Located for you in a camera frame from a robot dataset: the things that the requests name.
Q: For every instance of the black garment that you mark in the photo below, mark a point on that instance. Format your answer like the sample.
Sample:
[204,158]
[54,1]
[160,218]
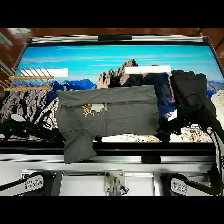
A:
[188,83]

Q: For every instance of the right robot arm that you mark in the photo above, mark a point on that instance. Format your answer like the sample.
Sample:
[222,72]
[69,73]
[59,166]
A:
[206,116]

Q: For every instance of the wooden slatted rack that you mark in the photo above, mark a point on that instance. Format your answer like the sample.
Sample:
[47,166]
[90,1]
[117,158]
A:
[30,77]

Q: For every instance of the grey T-shirt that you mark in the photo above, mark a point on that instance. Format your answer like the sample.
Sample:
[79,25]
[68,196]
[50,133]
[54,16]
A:
[126,110]

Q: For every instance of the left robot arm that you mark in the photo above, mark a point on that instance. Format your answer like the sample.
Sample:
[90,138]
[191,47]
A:
[33,130]

